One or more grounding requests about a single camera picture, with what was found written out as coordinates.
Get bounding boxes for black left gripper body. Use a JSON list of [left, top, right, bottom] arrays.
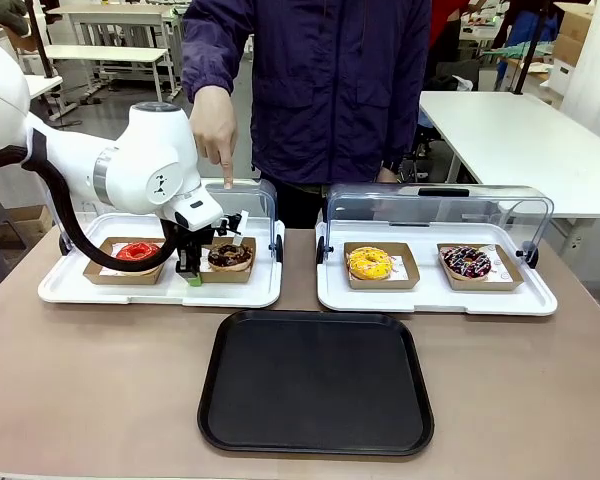
[[173, 222, 216, 266]]

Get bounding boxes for brown cardboard donut tray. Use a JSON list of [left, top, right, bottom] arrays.
[[343, 241, 421, 291], [437, 242, 525, 292], [83, 237, 169, 286], [198, 236, 258, 285]]

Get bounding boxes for person's right forearm navy sleeve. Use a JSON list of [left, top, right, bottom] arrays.
[[182, 0, 254, 104]]

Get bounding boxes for chocolate sprinkled donut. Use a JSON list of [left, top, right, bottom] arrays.
[[207, 242, 255, 274]]

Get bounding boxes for red glazed donut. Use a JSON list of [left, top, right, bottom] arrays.
[[115, 241, 162, 276]]

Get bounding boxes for white display tray base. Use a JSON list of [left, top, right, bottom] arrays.
[[37, 212, 285, 309], [315, 217, 559, 316]]

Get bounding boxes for black plastic serving tray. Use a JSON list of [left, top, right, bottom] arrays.
[[197, 308, 435, 457]]

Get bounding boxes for yellow glazed donut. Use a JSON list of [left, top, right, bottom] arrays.
[[347, 246, 394, 281]]

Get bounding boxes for purple striped donut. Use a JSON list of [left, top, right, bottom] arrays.
[[442, 244, 492, 280]]

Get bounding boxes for person's right hand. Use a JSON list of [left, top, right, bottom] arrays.
[[188, 84, 239, 190]]

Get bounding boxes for clear plastic display lid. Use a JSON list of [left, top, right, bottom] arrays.
[[315, 183, 555, 269], [58, 178, 284, 264]]

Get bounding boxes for person's dark olive trousers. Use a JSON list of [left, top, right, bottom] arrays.
[[277, 180, 331, 230]]

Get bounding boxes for person's navy jacket torso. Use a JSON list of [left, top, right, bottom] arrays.
[[229, 0, 434, 186]]

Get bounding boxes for low white bench table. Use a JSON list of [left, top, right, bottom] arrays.
[[44, 44, 174, 109]]

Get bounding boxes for white table corner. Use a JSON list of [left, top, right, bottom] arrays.
[[24, 74, 64, 101]]

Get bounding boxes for black stand pole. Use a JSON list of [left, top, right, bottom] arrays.
[[27, 0, 56, 80], [512, 0, 549, 96]]

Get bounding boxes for person in red clothes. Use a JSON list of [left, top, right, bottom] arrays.
[[427, 0, 474, 91]]

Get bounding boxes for large white table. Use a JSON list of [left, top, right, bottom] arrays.
[[418, 90, 600, 220]]

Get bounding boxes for teal green cloth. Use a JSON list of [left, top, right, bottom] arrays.
[[479, 42, 546, 64]]

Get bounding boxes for person in blue clothes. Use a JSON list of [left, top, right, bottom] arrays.
[[499, 0, 546, 51]]

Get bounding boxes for white storage box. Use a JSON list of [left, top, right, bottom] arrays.
[[549, 57, 574, 94]]

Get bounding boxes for brown cardboard box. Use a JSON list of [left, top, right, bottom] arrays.
[[553, 9, 596, 66]]

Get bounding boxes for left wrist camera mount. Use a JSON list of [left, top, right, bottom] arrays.
[[213, 210, 251, 249]]

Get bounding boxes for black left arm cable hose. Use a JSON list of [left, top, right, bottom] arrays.
[[0, 128, 181, 274]]

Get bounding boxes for white desk with frame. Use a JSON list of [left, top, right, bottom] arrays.
[[47, 4, 189, 86]]

